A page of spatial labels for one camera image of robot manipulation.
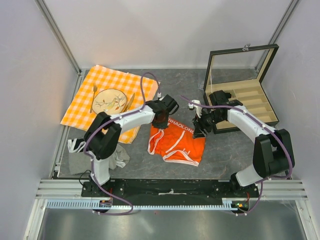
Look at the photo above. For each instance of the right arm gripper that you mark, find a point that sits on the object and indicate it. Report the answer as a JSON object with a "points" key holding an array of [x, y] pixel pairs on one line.
{"points": [[199, 125]]}

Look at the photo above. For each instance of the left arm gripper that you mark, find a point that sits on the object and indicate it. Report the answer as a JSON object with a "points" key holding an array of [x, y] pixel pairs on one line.
{"points": [[161, 125]]}

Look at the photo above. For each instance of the orange boxer underwear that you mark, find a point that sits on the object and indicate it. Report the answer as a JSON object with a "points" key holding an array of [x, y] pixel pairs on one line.
{"points": [[176, 144]]}

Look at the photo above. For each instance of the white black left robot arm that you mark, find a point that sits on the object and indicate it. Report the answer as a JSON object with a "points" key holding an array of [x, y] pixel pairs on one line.
{"points": [[103, 135]]}

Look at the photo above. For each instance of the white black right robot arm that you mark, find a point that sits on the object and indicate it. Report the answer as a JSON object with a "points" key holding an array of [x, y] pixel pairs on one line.
{"points": [[273, 155]]}

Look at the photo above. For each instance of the white grey underwear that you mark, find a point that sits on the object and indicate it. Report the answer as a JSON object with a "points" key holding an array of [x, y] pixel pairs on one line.
{"points": [[119, 158]]}

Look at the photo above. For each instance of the grey underwear pile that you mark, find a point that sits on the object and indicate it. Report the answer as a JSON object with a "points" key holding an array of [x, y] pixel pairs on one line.
{"points": [[78, 161]]}

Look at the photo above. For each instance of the gold table knife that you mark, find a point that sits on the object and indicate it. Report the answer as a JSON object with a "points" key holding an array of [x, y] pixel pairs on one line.
{"points": [[129, 103]]}

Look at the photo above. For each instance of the beige decorated plate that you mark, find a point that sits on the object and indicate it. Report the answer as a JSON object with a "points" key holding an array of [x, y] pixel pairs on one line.
{"points": [[111, 101]]}

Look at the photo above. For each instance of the black compartment storage box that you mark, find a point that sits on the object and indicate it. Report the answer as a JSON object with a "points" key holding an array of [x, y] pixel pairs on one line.
{"points": [[240, 73]]}

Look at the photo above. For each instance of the gold fork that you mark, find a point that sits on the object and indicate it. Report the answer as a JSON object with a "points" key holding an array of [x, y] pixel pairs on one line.
{"points": [[95, 88]]}

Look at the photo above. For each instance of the orange checkered tablecloth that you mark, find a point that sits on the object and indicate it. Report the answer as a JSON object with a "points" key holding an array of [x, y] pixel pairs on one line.
{"points": [[78, 115]]}

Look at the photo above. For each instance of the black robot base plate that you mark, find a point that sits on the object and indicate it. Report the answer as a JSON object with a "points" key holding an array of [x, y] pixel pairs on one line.
{"points": [[126, 188]]}

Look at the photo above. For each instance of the grey slotted cable duct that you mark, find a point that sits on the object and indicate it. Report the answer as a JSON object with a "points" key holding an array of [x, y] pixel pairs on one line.
{"points": [[90, 204]]}

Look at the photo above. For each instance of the aluminium frame rail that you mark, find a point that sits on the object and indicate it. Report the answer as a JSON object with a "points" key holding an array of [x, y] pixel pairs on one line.
{"points": [[270, 190]]}

